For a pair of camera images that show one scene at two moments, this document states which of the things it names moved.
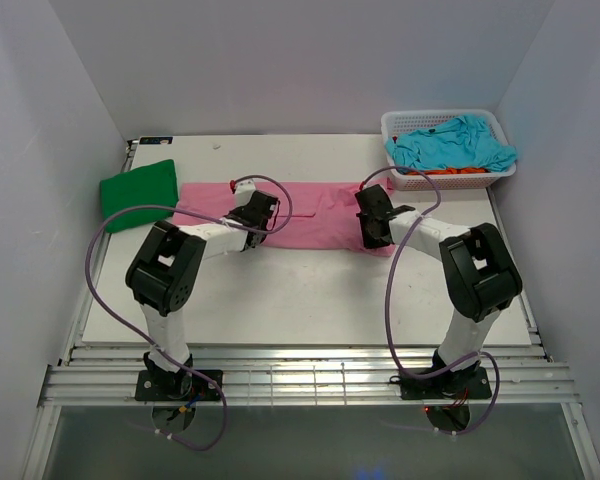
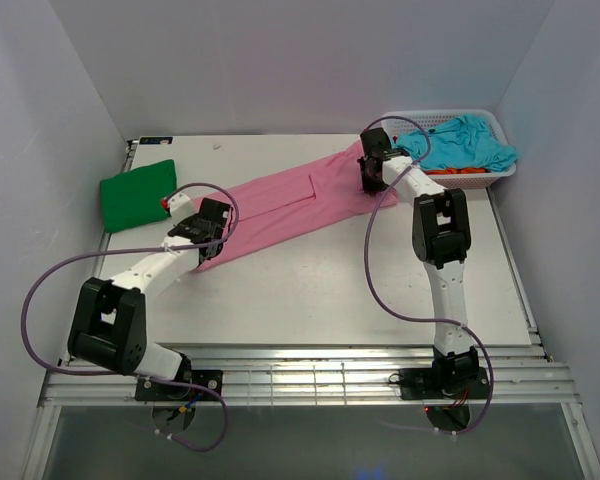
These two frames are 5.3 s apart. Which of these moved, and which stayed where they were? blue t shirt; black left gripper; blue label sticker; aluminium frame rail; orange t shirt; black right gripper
Moved: black right gripper; black left gripper
Stayed: aluminium frame rail; blue label sticker; orange t shirt; blue t shirt
